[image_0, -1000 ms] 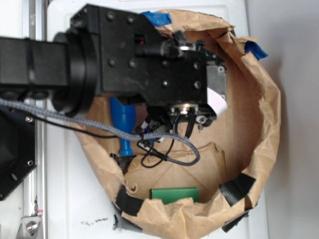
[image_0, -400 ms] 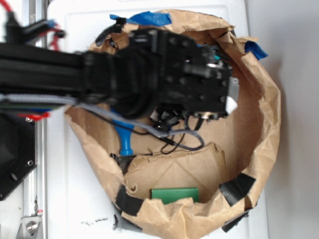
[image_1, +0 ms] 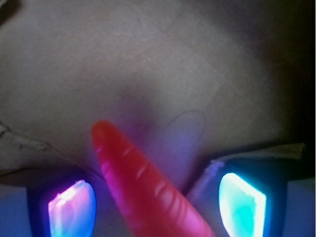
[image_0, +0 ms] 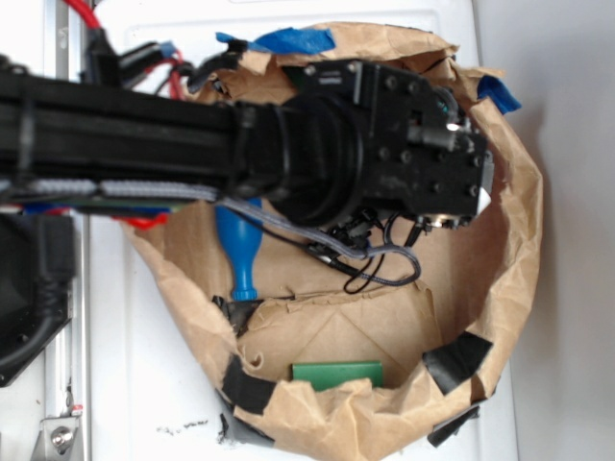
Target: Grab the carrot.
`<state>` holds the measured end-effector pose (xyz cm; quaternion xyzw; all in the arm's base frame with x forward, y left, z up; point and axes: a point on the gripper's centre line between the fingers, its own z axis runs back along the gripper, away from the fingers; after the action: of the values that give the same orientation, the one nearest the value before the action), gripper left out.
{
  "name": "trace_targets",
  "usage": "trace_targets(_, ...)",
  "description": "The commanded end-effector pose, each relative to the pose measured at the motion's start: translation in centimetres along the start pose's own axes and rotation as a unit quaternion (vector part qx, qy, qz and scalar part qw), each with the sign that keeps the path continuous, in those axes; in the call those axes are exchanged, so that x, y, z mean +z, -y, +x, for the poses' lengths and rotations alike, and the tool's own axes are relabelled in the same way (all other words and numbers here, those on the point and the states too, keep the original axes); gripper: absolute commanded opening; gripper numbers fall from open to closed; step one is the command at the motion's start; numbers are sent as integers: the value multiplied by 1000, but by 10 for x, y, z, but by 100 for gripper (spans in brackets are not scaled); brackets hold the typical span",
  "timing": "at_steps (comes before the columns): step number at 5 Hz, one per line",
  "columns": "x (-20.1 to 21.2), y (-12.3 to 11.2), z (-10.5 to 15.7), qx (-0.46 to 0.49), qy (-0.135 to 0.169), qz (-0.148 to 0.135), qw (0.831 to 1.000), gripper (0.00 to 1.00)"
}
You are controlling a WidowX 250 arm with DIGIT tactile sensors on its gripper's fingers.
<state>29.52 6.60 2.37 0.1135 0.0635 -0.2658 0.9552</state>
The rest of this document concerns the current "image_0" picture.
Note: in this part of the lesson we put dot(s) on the blue painter tape strip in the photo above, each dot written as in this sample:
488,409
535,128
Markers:
293,41

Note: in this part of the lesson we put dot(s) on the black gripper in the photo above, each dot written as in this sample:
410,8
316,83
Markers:
411,149

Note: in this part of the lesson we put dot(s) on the blue toy bottle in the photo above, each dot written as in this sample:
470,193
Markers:
240,240

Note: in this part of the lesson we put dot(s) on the green rectangular block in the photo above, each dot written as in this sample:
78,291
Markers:
327,375

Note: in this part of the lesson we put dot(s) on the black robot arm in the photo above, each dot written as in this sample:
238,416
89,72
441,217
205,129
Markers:
113,151

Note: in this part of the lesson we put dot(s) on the aluminium frame rail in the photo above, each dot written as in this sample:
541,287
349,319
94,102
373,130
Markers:
65,431

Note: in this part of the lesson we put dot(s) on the brown paper bag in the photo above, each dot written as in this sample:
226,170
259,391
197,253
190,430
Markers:
442,340

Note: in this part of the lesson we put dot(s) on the blue tape piece on rim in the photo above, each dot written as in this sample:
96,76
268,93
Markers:
494,89

